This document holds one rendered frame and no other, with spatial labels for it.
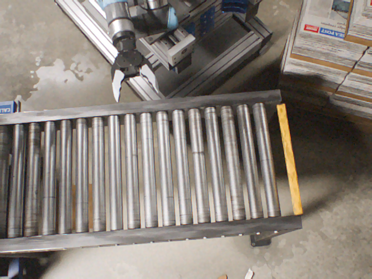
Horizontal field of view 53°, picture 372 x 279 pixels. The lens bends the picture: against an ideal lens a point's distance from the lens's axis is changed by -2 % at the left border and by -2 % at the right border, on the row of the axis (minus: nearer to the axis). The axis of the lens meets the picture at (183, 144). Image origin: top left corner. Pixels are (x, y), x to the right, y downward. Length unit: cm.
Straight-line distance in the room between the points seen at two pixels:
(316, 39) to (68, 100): 155
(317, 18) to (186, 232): 103
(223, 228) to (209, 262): 81
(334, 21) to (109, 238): 126
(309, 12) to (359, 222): 123
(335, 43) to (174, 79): 94
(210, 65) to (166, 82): 27
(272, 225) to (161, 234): 40
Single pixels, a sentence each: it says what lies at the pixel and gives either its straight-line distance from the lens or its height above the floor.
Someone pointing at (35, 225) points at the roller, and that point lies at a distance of 154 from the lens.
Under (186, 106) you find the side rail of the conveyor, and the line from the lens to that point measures 152.
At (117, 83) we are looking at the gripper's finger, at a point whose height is 125.
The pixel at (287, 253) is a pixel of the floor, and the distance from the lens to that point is 226.
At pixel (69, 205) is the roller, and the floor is 79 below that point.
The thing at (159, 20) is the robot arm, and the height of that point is 115.
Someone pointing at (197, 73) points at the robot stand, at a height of 23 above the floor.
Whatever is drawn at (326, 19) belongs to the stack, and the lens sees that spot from 177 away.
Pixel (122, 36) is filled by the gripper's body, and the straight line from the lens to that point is 116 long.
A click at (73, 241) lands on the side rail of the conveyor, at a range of 148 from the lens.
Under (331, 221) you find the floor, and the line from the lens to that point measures 234.
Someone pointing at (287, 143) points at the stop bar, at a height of 82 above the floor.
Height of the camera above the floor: 220
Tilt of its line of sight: 73 degrees down
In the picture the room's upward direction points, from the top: 7 degrees counter-clockwise
